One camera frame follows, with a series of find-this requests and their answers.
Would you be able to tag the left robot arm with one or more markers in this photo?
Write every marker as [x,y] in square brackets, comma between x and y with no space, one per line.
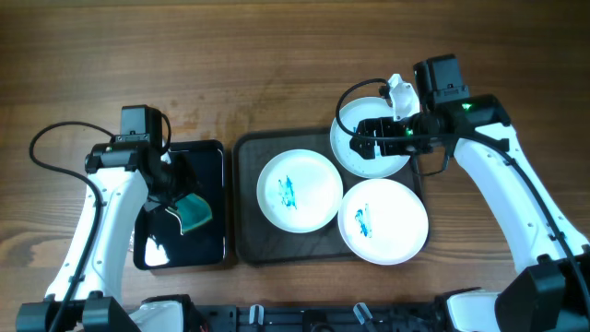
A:
[122,181]

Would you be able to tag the white plate back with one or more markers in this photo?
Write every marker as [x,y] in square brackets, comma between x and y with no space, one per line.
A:
[351,114]

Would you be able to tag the dark brown serving tray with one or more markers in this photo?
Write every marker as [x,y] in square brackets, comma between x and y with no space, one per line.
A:
[258,241]

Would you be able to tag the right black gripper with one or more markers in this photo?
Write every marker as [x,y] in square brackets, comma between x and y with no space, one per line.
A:
[385,125]

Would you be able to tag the green yellow sponge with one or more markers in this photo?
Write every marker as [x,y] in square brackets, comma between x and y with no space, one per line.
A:
[192,212]

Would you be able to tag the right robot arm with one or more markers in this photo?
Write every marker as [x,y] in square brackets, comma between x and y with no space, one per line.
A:
[551,291]

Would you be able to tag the white plate stained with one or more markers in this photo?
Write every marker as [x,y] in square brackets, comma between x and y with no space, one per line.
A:
[383,222]
[299,191]

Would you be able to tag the white plate front stained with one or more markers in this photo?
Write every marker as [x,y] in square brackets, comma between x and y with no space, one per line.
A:
[383,222]

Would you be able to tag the black water tray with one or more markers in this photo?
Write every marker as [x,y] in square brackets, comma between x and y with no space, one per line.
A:
[192,232]

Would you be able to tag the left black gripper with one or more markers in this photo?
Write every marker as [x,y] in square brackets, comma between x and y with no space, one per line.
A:
[189,179]

